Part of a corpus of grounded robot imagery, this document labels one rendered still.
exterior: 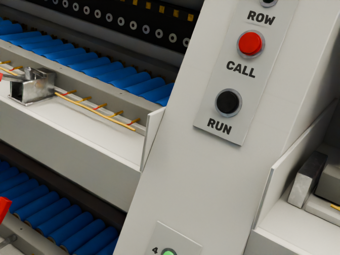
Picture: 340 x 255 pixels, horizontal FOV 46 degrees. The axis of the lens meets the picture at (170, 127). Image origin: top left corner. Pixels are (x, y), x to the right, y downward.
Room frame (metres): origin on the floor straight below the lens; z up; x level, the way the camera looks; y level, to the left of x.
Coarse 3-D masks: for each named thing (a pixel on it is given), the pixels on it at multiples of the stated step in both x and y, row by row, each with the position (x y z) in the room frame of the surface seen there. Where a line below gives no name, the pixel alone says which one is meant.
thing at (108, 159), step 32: (0, 0) 0.65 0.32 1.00; (96, 32) 0.56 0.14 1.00; (0, 96) 0.39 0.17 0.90; (0, 128) 0.40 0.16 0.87; (32, 128) 0.37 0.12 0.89; (64, 128) 0.35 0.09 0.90; (96, 128) 0.36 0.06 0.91; (64, 160) 0.35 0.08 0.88; (96, 160) 0.33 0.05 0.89; (128, 160) 0.32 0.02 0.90; (96, 192) 0.34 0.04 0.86; (128, 192) 0.32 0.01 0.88
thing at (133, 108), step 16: (0, 48) 0.46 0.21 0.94; (16, 48) 0.46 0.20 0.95; (16, 64) 0.45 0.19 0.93; (32, 64) 0.43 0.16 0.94; (48, 64) 0.43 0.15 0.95; (64, 80) 0.41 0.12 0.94; (80, 80) 0.40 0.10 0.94; (96, 80) 0.41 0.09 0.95; (80, 96) 0.41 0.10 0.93; (96, 96) 0.40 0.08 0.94; (112, 96) 0.38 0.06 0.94; (128, 96) 0.39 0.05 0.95; (96, 112) 0.37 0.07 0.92; (128, 112) 0.38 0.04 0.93; (144, 112) 0.37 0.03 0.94; (128, 128) 0.36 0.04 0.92
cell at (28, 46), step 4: (48, 40) 0.52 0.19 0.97; (52, 40) 0.53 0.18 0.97; (56, 40) 0.53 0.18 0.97; (60, 40) 0.53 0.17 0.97; (24, 44) 0.49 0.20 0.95; (28, 44) 0.49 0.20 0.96; (32, 44) 0.50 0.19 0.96; (36, 44) 0.50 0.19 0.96; (40, 44) 0.51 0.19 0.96; (44, 44) 0.51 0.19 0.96; (48, 44) 0.51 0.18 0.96; (52, 44) 0.52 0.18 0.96; (56, 44) 0.53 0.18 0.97; (60, 44) 0.53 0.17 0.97; (24, 48) 0.48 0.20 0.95; (28, 48) 0.49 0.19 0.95; (32, 48) 0.49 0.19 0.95; (36, 48) 0.50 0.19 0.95
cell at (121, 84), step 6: (144, 72) 0.47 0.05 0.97; (120, 78) 0.44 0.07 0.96; (126, 78) 0.44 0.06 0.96; (132, 78) 0.45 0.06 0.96; (138, 78) 0.45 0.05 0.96; (144, 78) 0.46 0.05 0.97; (150, 78) 0.47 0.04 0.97; (114, 84) 0.42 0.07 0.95; (120, 84) 0.43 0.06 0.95; (126, 84) 0.43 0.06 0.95; (132, 84) 0.44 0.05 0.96
